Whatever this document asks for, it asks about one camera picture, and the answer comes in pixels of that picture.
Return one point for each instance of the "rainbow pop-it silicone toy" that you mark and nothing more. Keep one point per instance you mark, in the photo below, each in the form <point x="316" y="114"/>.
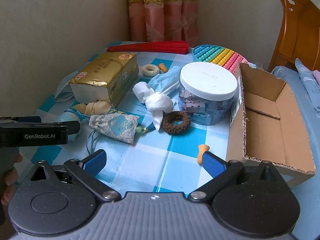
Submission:
<point x="221" y="56"/>

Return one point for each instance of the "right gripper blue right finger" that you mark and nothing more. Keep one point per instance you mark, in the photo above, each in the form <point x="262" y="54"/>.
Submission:
<point x="223" y="174"/>

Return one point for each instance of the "white wall socket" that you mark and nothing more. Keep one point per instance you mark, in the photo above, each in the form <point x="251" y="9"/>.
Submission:
<point x="259" y="65"/>

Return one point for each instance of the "beige cloth piece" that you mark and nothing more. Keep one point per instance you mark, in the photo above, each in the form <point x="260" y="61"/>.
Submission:
<point x="93" y="108"/>

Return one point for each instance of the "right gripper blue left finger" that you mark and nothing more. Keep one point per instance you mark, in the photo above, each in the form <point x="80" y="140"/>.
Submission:
<point x="84" y="173"/>

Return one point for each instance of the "pink gold patterned curtain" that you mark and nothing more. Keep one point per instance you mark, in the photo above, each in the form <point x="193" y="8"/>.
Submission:
<point x="164" y="20"/>

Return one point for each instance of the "person's left hand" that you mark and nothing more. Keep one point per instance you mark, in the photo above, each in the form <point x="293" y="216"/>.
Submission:
<point x="10" y="179"/>

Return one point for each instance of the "white cloth glove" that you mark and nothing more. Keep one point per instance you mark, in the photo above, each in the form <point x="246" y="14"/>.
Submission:
<point x="156" y="103"/>

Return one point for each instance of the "light blue face mask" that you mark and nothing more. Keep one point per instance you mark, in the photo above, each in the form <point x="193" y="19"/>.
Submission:
<point x="168" y="82"/>

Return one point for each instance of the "blue floral pillow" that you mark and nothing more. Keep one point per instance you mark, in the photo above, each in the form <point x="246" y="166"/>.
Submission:
<point x="309" y="82"/>

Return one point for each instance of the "embroidered blue sachet with tassel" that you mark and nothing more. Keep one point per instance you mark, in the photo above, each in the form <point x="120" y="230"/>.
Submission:
<point x="115" y="124"/>

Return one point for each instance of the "pink floral pillow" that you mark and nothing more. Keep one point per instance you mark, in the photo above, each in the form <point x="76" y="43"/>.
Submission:
<point x="316" y="74"/>

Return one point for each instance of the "clear jar with white lid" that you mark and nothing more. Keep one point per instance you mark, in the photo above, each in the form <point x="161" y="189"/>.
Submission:
<point x="206" y="92"/>

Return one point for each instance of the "open cardboard box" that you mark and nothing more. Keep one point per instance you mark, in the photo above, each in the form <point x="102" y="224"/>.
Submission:
<point x="266" y="124"/>

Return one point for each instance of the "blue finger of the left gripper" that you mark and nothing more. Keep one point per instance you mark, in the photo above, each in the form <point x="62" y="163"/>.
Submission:
<point x="65" y="126"/>
<point x="6" y="119"/>

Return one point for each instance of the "blue checkered tablecloth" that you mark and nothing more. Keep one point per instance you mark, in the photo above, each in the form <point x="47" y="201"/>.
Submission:
<point x="155" y="162"/>

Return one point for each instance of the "orange foam earplug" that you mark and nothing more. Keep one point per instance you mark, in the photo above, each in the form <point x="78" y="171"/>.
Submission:
<point x="202" y="148"/>

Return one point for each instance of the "pale blue round ball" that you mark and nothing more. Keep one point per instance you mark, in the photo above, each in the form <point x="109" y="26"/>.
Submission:
<point x="68" y="116"/>

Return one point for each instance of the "orange wooden headboard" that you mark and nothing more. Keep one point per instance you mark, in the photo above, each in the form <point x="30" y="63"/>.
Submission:
<point x="298" y="37"/>

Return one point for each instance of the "red folded fan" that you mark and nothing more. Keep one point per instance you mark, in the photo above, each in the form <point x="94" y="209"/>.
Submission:
<point x="174" y="47"/>

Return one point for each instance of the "gold tissue pack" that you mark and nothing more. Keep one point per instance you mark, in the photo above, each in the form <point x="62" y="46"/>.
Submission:
<point x="107" y="78"/>

